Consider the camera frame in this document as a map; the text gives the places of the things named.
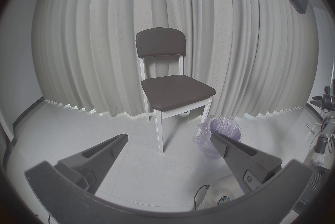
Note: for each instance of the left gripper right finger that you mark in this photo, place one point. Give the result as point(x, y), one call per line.
point(243, 162)

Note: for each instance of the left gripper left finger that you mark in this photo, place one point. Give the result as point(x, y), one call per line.
point(99, 157)

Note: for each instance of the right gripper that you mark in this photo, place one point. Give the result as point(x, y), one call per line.
point(327, 103)

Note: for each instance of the purple plastic bag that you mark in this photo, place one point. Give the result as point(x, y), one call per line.
point(225, 124)

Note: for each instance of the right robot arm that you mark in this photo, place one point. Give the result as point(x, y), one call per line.
point(321, 144)

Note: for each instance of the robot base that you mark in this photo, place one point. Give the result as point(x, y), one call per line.
point(222, 189)

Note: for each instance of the white trash bin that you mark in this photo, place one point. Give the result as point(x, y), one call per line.
point(209, 152)

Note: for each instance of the grey padded white chair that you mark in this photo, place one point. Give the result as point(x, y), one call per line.
point(178, 92)

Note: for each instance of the white curtain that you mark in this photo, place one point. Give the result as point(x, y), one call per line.
point(104, 34)

